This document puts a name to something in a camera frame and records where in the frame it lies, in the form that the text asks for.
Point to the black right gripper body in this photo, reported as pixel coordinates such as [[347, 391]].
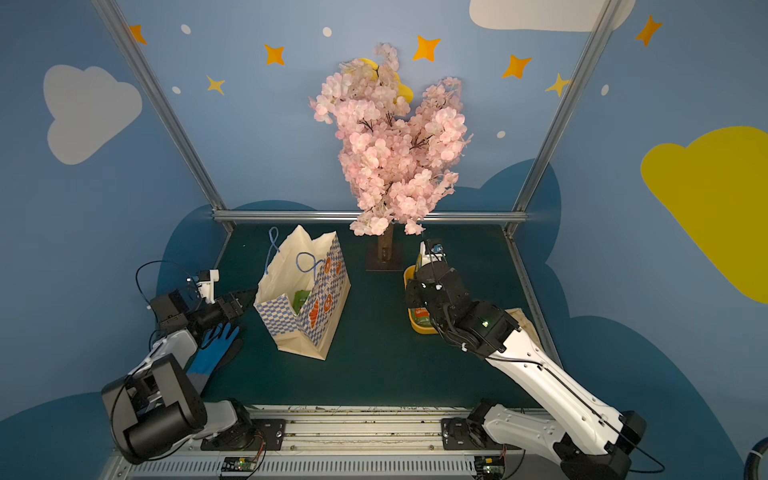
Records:
[[429, 287]]

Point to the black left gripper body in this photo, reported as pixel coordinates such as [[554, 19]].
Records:
[[222, 308]]

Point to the blue checkered paper bag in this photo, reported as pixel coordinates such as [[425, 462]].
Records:
[[300, 262]]

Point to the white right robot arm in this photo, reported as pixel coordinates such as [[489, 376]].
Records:
[[585, 437]]

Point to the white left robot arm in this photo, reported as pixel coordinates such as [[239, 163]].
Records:
[[158, 405]]

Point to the green condiment packet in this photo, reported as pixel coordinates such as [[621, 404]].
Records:
[[420, 317]]

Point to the blue work glove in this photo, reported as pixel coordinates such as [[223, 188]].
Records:
[[216, 344]]

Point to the yellow plastic tray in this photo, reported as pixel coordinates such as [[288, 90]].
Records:
[[408, 275]]

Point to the beige work glove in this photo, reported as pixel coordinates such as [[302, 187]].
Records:
[[526, 325]]

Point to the pink blossom artificial tree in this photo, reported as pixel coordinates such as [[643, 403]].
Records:
[[397, 158]]

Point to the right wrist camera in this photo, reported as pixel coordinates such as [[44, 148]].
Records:
[[430, 250]]

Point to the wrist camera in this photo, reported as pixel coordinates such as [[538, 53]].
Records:
[[430, 250], [205, 284]]

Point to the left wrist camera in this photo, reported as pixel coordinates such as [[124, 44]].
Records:
[[205, 284]]

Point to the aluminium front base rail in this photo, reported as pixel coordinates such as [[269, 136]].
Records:
[[344, 442]]

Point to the left aluminium frame post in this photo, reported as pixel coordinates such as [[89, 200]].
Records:
[[115, 23]]

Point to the aluminium frame post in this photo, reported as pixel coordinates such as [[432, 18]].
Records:
[[607, 21], [115, 23]]

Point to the right aluminium frame post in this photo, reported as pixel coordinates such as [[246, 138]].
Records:
[[607, 21]]

